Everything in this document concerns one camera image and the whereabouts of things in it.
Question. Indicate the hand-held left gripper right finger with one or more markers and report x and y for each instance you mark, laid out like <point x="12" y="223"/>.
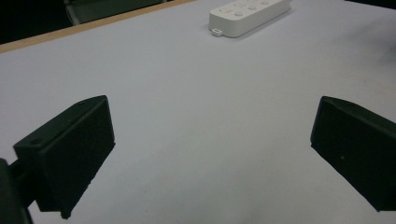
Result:
<point x="358" y="149"/>

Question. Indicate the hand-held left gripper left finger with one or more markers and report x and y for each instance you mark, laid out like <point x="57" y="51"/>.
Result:
<point x="74" y="149"/>

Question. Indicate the white power strip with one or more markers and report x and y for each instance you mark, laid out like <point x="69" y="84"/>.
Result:
<point x="246" y="17"/>

